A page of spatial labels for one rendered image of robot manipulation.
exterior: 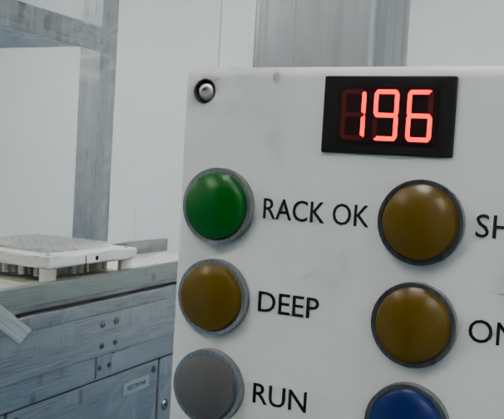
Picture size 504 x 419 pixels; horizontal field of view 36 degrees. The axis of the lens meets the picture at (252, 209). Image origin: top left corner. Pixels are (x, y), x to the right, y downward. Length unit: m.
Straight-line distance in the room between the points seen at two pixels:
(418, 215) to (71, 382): 1.17
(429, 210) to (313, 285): 0.05
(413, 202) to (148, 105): 4.78
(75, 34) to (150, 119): 3.80
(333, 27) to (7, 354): 0.92
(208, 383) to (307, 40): 0.16
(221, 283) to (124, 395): 1.27
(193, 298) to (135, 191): 4.77
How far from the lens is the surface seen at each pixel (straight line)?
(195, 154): 0.31
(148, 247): 1.96
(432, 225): 0.27
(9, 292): 1.18
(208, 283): 0.30
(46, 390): 1.36
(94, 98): 1.80
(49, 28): 1.17
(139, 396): 1.61
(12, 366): 1.22
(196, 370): 0.31
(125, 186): 5.14
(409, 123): 0.28
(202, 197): 0.30
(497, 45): 3.88
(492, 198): 0.27
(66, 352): 1.31
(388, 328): 0.28
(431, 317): 0.27
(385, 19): 0.37
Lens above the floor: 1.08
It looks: 3 degrees down
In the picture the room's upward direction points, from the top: 3 degrees clockwise
